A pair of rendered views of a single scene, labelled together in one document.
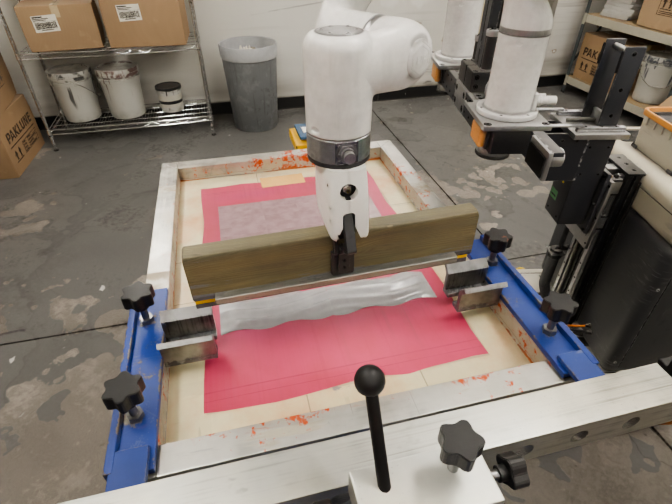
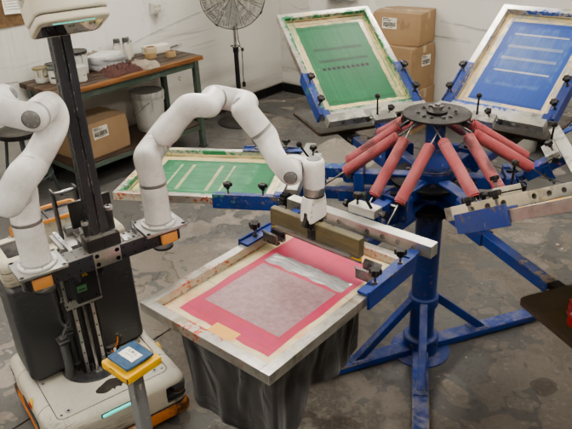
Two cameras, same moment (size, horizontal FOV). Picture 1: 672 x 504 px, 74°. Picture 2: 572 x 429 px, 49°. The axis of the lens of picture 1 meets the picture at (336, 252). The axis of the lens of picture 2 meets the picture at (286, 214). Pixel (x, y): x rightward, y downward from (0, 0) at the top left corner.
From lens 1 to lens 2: 243 cm
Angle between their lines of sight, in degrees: 97
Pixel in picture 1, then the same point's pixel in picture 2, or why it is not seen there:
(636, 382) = (297, 199)
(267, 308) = (329, 278)
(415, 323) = (295, 251)
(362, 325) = (310, 260)
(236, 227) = (289, 318)
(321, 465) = (374, 224)
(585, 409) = not seen: hidden behind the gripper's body
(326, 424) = not seen: hidden behind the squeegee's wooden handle
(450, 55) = (50, 260)
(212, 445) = (387, 253)
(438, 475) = (361, 204)
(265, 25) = not seen: outside the picture
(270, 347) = (343, 271)
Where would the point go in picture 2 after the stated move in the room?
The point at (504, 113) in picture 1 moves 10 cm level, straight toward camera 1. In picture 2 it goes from (171, 218) to (198, 214)
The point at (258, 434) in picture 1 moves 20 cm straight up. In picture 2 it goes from (374, 248) to (376, 200)
